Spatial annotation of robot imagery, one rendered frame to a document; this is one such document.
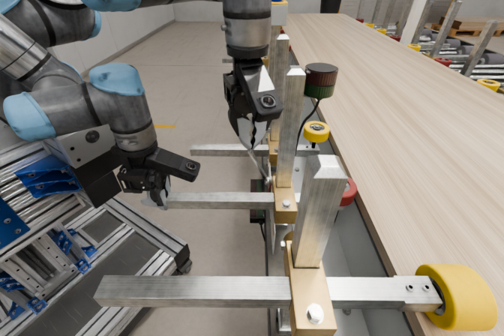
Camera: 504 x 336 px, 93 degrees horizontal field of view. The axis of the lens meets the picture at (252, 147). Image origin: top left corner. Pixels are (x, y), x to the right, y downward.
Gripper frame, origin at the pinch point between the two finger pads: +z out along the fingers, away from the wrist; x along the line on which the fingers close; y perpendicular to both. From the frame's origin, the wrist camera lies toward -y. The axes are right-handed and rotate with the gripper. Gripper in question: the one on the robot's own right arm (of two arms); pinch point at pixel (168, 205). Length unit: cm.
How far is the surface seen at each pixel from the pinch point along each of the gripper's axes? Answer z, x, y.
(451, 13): -29, -119, -137
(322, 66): -34.5, -4.2, -34.2
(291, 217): -2.3, 5.1, -30.6
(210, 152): 1.1, -23.4, -7.3
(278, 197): -4.8, 1.2, -27.8
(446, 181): -8, -2, -68
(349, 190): -8.5, 2.1, -43.6
